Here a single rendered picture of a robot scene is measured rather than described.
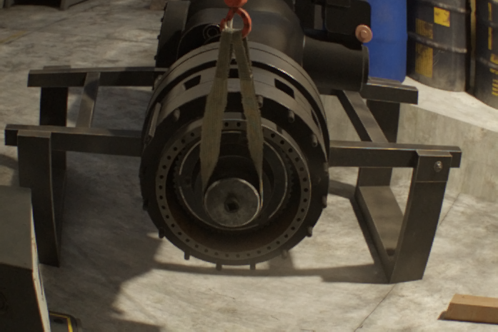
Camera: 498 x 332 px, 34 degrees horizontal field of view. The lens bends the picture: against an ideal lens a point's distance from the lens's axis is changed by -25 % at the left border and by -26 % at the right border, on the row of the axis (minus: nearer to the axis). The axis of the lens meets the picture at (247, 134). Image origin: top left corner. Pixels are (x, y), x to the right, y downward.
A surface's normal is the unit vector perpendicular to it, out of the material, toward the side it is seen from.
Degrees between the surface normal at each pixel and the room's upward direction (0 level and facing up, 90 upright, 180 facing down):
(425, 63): 90
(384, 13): 90
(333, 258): 0
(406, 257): 90
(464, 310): 90
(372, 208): 0
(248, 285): 0
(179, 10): 26
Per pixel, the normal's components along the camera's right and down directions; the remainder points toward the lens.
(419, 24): -0.65, 0.19
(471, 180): -0.44, 0.26
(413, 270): 0.10, 0.33
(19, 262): 0.08, -0.94
